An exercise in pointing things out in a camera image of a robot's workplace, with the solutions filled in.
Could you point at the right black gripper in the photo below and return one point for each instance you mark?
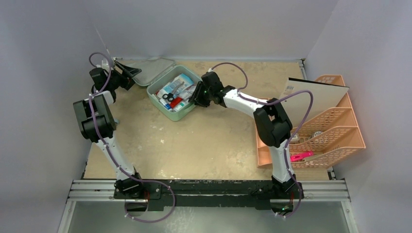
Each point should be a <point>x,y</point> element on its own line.
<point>199,95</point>

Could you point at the clear bag alcohol wipes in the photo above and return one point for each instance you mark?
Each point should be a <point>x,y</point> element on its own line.
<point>187,93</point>

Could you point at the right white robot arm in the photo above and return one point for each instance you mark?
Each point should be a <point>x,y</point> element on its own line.
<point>272,123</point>

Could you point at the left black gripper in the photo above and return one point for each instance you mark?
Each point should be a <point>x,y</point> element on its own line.
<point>128,81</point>

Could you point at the blue white plastic bag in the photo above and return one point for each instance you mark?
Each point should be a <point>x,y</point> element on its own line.
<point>178,84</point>

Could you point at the black handled scissors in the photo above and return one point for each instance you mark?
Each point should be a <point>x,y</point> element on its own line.
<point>170,96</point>

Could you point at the pink marker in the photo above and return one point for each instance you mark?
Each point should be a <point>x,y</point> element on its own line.
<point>301,156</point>

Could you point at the red first aid pouch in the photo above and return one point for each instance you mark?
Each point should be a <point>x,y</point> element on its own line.
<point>175,102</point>

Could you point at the black metal base frame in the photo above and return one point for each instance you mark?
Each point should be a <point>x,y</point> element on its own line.
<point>281,198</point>

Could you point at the white cardboard folder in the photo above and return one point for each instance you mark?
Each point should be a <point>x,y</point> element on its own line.
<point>325,95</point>

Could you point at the mint green storage case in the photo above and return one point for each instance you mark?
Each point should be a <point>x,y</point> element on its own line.
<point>156,73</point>

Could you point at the blue white tube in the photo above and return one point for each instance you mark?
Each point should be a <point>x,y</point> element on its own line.
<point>166,104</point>

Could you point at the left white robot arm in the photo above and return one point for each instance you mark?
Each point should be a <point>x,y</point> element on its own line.
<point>97,124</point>

